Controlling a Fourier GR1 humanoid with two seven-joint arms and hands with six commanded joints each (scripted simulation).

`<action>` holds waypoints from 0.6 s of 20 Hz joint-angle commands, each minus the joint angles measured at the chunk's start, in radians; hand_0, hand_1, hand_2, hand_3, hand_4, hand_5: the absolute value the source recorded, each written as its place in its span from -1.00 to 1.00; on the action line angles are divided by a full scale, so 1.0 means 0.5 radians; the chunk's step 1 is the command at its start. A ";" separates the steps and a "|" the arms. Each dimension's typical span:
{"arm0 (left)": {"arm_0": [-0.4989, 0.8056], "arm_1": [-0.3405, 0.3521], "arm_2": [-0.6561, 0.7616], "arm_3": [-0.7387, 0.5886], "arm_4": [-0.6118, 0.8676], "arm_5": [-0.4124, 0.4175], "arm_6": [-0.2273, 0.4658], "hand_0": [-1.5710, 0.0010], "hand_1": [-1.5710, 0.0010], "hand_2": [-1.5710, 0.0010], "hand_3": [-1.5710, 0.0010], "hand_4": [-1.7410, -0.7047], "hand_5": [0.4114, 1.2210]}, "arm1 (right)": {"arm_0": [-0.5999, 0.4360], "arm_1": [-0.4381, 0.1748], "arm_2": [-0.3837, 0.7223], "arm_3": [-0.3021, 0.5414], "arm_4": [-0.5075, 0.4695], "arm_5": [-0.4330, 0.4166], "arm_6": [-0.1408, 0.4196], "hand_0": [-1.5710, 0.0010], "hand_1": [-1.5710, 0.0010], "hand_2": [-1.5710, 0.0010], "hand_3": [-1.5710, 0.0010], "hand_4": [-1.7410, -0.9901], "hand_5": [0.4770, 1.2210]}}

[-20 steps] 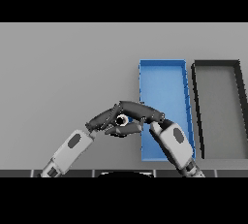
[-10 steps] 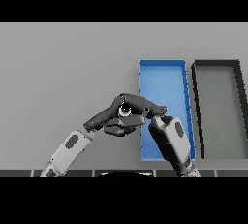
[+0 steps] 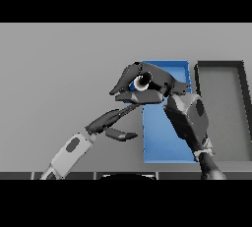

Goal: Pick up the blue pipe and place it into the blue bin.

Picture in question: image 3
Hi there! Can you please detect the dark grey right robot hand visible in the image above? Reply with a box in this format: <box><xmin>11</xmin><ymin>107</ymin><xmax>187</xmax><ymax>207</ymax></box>
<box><xmin>108</xmin><ymin>61</ymin><xmax>190</xmax><ymax>104</ymax></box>

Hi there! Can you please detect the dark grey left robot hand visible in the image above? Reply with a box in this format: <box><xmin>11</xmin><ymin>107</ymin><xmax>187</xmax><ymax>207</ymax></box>
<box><xmin>85</xmin><ymin>103</ymin><xmax>142</xmax><ymax>142</ymax></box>

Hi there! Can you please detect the blue bin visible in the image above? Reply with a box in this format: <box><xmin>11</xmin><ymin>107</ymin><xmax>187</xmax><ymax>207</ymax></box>
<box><xmin>141</xmin><ymin>60</ymin><xmax>199</xmax><ymax>164</ymax></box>

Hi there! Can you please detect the dark grey bin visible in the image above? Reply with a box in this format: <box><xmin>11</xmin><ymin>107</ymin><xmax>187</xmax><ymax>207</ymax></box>
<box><xmin>194</xmin><ymin>60</ymin><xmax>252</xmax><ymax>163</ymax></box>

